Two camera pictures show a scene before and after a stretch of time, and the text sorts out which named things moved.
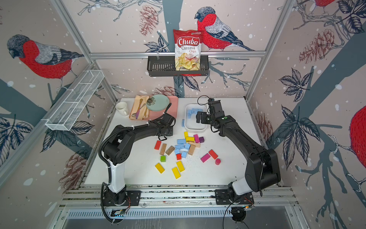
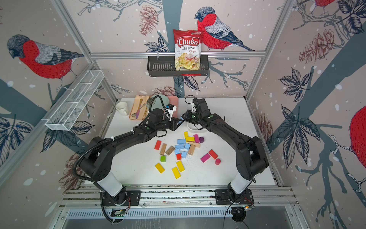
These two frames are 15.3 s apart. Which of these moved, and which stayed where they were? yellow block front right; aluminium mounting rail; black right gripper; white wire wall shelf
Moved: black right gripper
Stayed: aluminium mounting rail; white wire wall shelf; yellow block front right
